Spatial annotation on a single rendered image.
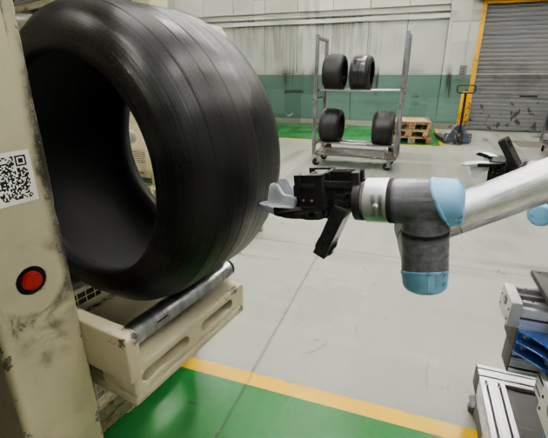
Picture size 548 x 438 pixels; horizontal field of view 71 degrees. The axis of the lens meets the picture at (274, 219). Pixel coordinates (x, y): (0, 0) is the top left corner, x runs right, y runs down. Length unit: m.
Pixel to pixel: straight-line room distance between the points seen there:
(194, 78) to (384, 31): 11.27
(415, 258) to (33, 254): 0.59
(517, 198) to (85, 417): 0.88
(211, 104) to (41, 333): 0.46
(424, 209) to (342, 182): 0.14
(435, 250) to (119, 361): 0.56
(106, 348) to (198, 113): 0.43
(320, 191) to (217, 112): 0.21
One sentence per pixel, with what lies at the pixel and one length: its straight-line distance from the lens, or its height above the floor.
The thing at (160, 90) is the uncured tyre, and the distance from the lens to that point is 0.63.
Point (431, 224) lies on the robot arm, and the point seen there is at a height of 1.14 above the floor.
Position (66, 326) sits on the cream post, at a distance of 0.77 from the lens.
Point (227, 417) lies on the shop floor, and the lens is 1.84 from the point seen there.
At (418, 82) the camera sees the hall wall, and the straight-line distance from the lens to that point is 11.68.
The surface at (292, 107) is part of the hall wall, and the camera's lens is 12.22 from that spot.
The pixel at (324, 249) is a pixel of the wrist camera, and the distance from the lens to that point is 0.71.
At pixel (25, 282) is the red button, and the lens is 0.70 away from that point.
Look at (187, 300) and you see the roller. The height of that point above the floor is 0.91.
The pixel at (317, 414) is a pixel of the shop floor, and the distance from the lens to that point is 1.85.
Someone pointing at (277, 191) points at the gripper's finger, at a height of 1.16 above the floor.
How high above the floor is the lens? 1.36
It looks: 20 degrees down
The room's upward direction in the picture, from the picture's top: straight up
